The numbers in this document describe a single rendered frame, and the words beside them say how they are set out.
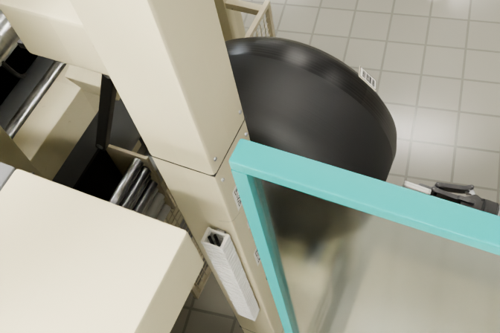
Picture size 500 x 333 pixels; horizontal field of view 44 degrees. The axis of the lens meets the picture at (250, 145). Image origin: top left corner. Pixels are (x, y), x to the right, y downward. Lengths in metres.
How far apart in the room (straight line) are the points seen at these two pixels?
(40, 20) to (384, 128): 0.79
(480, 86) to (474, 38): 0.31
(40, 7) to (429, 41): 2.50
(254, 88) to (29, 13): 0.49
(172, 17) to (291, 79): 0.64
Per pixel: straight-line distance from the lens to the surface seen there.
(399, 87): 3.22
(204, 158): 1.01
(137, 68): 0.87
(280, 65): 1.41
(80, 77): 1.43
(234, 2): 2.27
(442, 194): 1.66
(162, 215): 1.88
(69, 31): 1.20
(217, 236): 1.28
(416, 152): 3.00
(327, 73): 1.42
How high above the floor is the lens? 2.55
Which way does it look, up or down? 56 degrees down
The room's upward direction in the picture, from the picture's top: 15 degrees counter-clockwise
